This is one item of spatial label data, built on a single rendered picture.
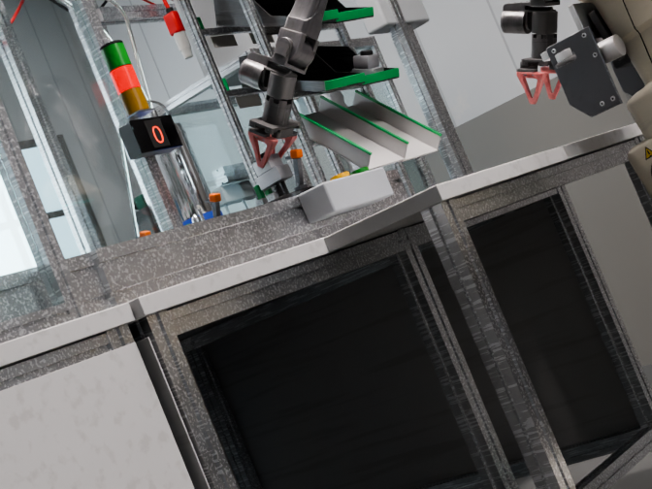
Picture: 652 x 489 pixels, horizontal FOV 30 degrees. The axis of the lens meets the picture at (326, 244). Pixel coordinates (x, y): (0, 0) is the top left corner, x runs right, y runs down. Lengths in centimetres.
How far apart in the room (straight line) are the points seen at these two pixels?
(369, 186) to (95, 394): 84
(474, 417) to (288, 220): 54
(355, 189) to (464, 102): 331
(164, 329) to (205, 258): 25
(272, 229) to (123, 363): 53
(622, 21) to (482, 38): 316
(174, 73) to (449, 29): 175
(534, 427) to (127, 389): 70
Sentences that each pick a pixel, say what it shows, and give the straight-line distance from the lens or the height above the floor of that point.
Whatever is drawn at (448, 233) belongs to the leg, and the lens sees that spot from 207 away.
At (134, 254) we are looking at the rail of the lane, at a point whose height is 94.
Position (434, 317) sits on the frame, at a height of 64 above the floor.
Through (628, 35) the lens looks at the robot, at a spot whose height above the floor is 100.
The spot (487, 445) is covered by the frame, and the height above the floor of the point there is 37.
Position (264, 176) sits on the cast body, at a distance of 257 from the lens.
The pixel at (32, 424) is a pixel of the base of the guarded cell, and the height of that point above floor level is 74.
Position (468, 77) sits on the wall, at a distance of 561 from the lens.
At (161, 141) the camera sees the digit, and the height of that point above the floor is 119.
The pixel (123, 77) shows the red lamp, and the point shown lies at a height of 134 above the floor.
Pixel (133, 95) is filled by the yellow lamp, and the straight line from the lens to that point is 254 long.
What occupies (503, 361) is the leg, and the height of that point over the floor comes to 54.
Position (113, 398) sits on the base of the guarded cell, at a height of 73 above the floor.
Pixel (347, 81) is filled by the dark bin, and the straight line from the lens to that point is 278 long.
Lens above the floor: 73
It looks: 3 degrees up
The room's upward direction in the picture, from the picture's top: 22 degrees counter-clockwise
